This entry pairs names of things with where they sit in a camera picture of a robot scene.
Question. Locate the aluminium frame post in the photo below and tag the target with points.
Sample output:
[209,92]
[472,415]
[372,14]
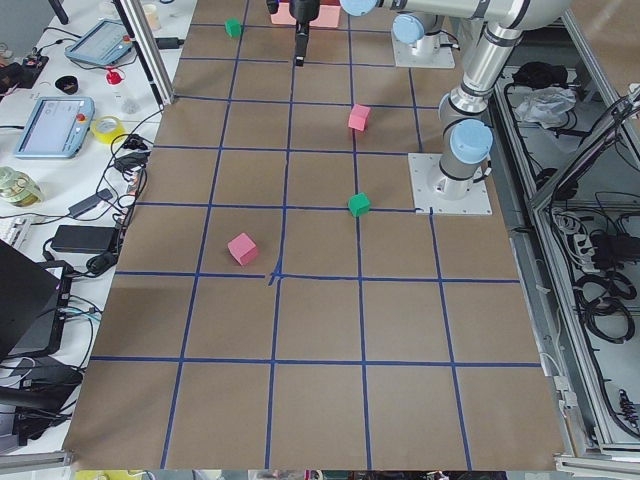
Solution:
[132,15]

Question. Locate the green glass jar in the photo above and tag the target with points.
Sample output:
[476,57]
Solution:
[18,189]

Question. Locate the black computer case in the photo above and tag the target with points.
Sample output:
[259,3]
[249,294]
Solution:
[33,295]

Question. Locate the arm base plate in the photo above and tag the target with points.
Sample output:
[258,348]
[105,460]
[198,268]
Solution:
[432,52]
[436,194]

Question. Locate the pink plastic bin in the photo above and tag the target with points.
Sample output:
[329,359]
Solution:
[329,14]

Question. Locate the teach pendant far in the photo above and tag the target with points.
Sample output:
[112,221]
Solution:
[105,44]

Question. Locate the teach pendant near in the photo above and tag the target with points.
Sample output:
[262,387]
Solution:
[56,128]

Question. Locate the pink cube near base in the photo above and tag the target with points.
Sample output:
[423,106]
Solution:
[358,117]

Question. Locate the teach pendant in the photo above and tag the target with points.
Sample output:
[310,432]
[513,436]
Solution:
[105,44]
[56,128]

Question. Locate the green cube near base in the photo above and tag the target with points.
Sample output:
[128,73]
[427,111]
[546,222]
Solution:
[359,204]

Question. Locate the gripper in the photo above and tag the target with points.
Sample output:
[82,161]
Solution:
[301,11]

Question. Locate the yellow tape roll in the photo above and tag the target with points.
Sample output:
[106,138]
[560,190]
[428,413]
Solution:
[108,129]

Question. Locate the pink cube near edge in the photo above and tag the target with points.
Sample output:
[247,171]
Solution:
[243,249]

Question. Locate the large black power brick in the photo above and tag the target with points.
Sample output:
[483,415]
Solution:
[83,239]

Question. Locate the black power adapter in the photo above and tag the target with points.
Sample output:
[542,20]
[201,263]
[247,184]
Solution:
[169,43]

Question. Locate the black bowl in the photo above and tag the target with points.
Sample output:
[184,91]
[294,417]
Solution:
[67,84]

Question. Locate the green cube far corner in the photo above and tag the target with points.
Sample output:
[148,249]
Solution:
[233,27]

